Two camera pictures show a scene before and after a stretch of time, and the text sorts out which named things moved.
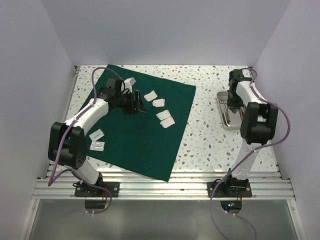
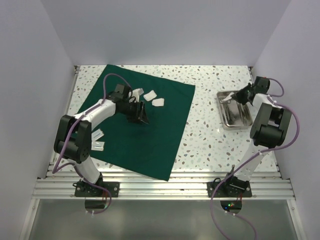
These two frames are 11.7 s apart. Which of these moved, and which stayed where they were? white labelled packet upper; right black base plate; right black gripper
Moved: right black gripper
Stayed: right black base plate; white labelled packet upper
